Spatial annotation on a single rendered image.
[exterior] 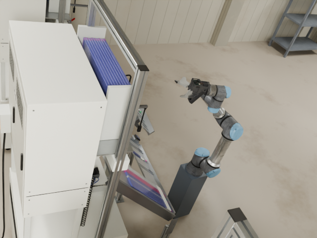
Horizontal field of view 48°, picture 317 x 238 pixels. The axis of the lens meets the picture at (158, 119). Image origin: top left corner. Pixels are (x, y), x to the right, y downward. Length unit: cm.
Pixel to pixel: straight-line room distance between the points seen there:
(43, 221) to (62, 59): 111
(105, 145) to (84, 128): 25
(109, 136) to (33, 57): 52
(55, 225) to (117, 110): 99
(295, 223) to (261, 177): 61
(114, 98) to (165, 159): 228
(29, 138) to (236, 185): 279
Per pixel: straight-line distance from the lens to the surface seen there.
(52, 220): 240
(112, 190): 190
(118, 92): 162
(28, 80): 156
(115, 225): 242
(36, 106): 143
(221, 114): 261
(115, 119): 172
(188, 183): 301
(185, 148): 408
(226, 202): 372
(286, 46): 747
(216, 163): 280
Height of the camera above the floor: 260
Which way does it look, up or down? 37 degrees down
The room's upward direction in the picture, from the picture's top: 18 degrees clockwise
